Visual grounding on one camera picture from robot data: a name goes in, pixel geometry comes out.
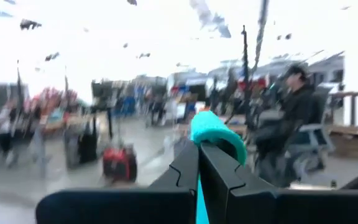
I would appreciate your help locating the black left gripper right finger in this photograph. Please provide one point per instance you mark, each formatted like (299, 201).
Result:
(259, 207)

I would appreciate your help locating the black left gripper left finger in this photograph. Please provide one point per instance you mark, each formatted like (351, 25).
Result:
(120, 207)

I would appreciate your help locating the teal bandage roll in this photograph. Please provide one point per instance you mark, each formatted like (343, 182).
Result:
(211, 127)

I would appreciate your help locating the red and black case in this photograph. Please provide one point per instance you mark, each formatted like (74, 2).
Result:
(118, 163)

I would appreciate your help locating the office chair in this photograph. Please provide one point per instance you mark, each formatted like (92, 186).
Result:
(315, 137)

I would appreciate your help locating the person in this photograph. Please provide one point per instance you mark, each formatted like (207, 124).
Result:
(294, 105)

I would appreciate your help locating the cardboard box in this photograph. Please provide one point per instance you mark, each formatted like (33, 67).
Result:
(351, 143)

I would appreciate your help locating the black upright pole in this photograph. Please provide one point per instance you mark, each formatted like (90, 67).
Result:
(245, 77)

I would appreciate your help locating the wooden table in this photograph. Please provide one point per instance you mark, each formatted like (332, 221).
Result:
(348, 94)

